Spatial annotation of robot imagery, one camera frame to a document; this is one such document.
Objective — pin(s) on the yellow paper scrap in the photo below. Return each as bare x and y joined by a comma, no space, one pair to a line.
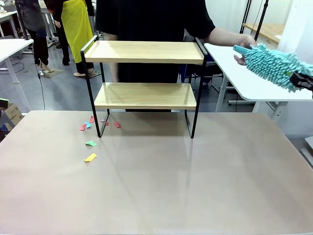
90,157

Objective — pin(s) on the teal chenille duster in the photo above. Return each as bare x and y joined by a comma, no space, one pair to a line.
269,66

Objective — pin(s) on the person in black clothes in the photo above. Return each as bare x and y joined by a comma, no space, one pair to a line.
55,14

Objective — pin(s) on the person in yellow apron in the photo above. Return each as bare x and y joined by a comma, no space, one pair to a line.
75,24

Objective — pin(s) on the brown floor mat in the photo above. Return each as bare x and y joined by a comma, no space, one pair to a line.
51,73

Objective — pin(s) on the white table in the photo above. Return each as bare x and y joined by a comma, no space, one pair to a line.
244,80
12,46

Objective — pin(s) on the dark office chair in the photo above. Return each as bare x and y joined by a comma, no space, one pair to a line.
210,68

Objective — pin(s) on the light wood table top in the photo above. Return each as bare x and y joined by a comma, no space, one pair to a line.
269,30

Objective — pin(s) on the background desk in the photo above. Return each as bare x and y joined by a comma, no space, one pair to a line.
7,16

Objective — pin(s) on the two-tier wooden shelf black frame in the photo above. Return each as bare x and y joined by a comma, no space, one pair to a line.
146,58

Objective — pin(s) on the blue paper scrap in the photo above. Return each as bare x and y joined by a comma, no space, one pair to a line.
88,124

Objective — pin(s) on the person's left hand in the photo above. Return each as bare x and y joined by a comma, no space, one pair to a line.
247,40

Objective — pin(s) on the cardboard box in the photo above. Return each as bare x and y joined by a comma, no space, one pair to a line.
14,113

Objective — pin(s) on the person in grey top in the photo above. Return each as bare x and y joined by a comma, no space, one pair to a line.
34,14

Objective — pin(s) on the black stand pole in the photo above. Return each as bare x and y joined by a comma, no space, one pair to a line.
261,19
245,17

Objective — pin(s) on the person in black shirt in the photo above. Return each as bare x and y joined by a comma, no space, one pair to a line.
151,19

